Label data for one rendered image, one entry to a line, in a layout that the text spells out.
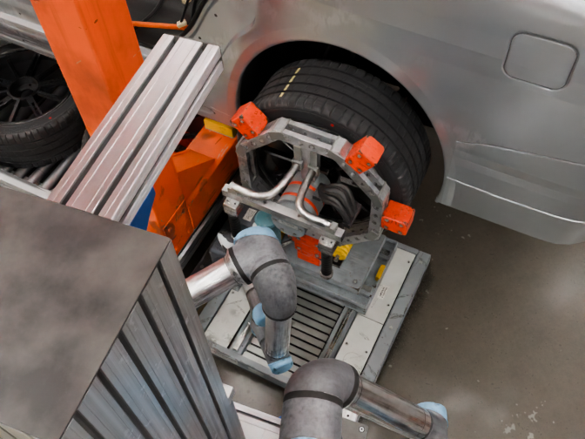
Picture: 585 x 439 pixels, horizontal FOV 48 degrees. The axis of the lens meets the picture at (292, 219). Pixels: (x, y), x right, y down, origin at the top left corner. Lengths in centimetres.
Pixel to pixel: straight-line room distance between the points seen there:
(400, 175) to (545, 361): 123
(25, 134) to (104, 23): 148
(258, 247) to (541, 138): 87
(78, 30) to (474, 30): 99
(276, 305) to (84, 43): 82
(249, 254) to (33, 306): 107
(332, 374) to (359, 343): 152
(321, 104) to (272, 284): 62
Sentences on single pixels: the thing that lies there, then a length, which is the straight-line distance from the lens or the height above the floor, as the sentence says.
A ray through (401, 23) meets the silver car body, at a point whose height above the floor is 146.
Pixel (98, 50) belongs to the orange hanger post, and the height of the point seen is 155.
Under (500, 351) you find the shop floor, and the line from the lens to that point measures 298.
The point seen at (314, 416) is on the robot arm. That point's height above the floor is 146.
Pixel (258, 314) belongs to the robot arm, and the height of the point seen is 84.
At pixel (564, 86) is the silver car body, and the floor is 141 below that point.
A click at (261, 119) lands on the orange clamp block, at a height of 108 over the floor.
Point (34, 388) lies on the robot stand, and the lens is 72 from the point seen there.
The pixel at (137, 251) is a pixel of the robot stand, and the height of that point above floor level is 203.
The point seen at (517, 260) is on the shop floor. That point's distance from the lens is 321.
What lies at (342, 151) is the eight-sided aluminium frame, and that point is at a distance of 201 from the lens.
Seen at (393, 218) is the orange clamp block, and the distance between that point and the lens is 215.
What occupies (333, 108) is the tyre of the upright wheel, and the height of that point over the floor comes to 117.
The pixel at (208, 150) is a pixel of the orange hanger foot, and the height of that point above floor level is 68.
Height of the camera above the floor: 266
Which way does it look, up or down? 56 degrees down
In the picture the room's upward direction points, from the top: 4 degrees counter-clockwise
